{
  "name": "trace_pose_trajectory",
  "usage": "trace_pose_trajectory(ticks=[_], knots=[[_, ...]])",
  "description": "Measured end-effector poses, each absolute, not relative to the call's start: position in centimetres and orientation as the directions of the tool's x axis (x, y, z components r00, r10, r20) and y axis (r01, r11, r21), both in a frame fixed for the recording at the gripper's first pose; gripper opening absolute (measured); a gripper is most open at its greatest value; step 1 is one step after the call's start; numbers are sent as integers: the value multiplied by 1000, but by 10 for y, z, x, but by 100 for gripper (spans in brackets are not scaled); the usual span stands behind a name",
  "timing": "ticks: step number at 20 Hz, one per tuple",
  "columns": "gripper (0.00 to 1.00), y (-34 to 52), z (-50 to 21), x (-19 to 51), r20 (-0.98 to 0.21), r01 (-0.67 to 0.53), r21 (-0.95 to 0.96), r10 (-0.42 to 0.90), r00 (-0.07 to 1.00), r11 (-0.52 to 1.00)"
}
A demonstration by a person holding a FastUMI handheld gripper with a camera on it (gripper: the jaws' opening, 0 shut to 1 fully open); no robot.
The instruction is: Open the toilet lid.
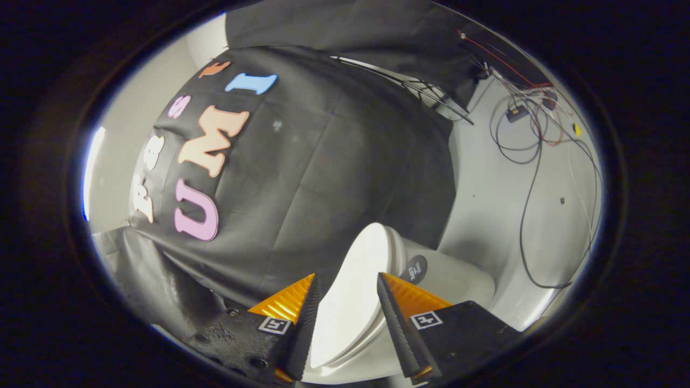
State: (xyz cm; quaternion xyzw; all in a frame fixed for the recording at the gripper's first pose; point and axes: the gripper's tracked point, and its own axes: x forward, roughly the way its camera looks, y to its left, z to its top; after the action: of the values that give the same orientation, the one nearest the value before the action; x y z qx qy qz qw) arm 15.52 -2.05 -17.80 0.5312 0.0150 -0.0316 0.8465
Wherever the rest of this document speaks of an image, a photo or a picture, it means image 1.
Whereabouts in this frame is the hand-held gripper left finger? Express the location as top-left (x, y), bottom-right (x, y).
top-left (186, 273), bottom-right (321, 384)

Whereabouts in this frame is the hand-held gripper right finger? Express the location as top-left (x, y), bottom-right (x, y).
top-left (376, 272), bottom-right (522, 385)

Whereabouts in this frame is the black backdrop cloth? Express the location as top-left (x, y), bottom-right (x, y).
top-left (92, 226), bottom-right (254, 345)
top-left (128, 46), bottom-right (458, 309)
top-left (225, 0), bottom-right (551, 108)

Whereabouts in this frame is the black tripod stand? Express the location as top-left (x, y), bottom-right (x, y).
top-left (332, 56), bottom-right (475, 126)

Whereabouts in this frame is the tangle of thin cables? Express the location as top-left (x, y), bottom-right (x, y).
top-left (488, 59), bottom-right (605, 290)

